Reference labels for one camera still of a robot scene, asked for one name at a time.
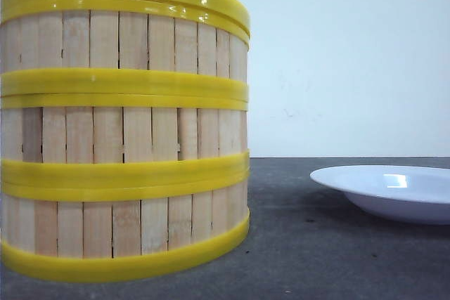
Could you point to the bamboo steamer drawer yellow rims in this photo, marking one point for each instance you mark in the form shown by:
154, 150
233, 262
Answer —
149, 160

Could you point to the white ceramic plate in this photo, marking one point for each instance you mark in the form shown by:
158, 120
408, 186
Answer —
402, 193

